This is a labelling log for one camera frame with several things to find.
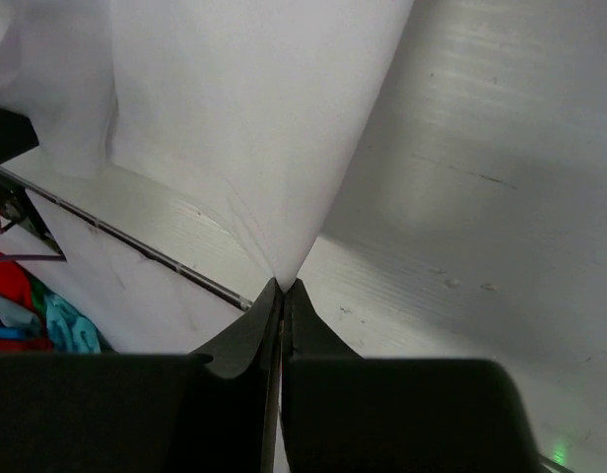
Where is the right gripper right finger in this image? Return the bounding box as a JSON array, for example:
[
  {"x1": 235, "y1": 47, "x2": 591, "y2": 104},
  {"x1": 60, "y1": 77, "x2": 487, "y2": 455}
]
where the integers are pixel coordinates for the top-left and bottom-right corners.
[{"x1": 281, "y1": 282, "x2": 541, "y2": 472}]

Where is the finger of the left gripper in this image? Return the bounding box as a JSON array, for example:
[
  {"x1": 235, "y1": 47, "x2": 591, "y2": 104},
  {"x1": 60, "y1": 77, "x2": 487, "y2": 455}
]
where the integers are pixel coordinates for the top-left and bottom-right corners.
[{"x1": 0, "y1": 108, "x2": 38, "y2": 166}]

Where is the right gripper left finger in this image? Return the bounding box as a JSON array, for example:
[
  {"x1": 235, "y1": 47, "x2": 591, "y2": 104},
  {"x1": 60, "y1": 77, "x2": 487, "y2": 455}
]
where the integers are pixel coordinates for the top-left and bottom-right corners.
[{"x1": 0, "y1": 281, "x2": 283, "y2": 472}]

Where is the white t shirt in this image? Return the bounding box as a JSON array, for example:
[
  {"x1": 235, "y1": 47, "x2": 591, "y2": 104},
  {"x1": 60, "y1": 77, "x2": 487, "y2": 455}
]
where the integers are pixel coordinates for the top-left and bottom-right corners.
[{"x1": 0, "y1": 1, "x2": 412, "y2": 289}]

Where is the colourful cloth pile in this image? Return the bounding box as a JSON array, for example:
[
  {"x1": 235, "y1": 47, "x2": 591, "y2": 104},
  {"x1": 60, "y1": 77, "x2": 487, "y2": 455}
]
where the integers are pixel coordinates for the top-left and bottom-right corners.
[{"x1": 0, "y1": 252, "x2": 111, "y2": 354}]

